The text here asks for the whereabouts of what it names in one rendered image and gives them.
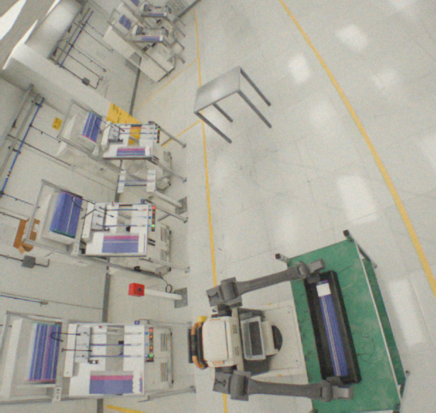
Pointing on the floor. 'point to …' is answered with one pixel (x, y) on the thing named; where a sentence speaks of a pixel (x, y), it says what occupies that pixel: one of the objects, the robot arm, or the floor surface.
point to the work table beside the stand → (226, 87)
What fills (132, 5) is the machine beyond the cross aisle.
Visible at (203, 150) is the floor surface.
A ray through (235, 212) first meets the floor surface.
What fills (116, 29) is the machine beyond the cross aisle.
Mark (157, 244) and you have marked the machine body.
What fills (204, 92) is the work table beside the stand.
